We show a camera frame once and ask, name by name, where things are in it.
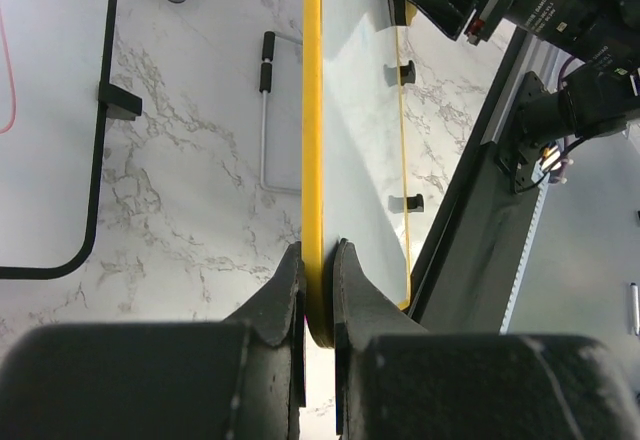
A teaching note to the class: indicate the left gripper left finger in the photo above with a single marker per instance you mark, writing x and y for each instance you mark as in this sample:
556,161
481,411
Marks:
275,318

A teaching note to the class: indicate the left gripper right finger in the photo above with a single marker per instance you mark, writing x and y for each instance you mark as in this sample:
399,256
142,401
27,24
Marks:
367,322

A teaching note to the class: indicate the yellow framed whiteboard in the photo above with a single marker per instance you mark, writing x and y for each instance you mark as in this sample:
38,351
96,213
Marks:
354,168

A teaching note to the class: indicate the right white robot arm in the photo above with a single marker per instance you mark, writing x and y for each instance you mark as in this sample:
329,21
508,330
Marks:
598,99

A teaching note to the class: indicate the black framed whiteboard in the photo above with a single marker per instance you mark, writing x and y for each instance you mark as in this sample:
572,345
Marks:
55,56

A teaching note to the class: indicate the black framed board clip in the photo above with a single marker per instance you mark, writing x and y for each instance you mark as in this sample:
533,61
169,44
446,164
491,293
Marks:
119,104

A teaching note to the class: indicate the aluminium front rail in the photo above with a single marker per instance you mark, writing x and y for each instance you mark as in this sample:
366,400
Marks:
525,53

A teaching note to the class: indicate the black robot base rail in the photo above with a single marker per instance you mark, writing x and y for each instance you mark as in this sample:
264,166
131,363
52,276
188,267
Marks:
472,272

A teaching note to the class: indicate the metal wire board stand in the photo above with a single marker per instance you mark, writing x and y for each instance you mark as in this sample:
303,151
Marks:
280,87

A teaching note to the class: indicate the white slotted cable duct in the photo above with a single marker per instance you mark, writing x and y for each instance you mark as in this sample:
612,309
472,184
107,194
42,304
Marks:
521,267

